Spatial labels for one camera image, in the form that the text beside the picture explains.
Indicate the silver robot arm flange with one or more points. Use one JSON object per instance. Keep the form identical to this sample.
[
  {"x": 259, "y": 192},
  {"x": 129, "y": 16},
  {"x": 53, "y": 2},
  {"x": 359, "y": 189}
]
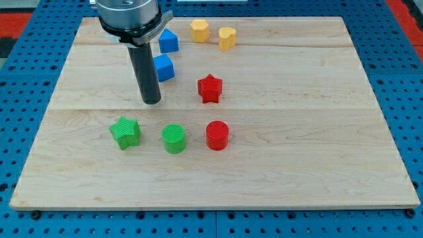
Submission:
[{"x": 132, "y": 22}]

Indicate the blue triangle block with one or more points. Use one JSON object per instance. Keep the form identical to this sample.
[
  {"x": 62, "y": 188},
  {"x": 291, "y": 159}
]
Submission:
[{"x": 168, "y": 42}]

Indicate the yellow hexagon block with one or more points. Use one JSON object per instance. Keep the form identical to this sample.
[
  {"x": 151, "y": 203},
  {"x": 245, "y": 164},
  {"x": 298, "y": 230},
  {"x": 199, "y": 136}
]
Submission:
[{"x": 199, "y": 30}]

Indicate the red cylinder block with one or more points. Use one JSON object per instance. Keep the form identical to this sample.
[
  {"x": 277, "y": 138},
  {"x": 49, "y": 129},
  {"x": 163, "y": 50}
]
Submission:
[{"x": 217, "y": 135}]

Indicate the red star block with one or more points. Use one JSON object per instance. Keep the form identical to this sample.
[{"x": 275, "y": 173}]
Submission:
[{"x": 210, "y": 88}]

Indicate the green cylinder block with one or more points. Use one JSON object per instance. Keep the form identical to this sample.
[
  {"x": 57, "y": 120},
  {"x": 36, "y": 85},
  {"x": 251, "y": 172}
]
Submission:
[{"x": 173, "y": 136}]

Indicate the wooden board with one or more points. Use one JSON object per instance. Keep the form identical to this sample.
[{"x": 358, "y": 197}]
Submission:
[{"x": 305, "y": 129}]

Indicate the blue cube block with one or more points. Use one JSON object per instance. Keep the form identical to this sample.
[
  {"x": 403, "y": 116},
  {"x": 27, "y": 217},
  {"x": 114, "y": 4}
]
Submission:
[{"x": 164, "y": 67}]

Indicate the green star block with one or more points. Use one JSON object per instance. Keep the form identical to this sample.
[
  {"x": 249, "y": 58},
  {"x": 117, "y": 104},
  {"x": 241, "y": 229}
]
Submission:
[{"x": 125, "y": 132}]

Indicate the yellow heart block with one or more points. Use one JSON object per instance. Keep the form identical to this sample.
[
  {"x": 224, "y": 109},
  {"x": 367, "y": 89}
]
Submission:
[{"x": 227, "y": 38}]

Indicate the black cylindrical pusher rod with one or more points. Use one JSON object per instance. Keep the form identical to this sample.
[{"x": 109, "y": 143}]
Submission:
[{"x": 145, "y": 73}]

